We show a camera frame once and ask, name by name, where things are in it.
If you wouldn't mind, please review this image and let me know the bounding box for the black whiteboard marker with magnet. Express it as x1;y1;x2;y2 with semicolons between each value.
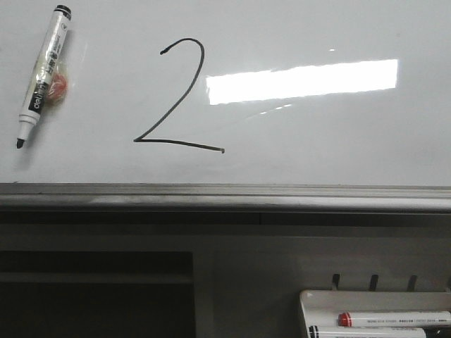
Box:
16;4;72;149

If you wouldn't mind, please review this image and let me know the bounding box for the white plastic marker tray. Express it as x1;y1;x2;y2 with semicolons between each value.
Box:
299;290;450;337

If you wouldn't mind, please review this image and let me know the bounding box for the black capped white marker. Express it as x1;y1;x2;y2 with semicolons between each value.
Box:
308;325;426;338

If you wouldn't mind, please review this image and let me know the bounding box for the red capped white marker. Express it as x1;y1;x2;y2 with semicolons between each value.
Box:
338;310;450;327

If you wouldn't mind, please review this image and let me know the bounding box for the white whiteboard with aluminium frame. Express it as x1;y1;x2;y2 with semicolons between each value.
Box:
1;1;450;213

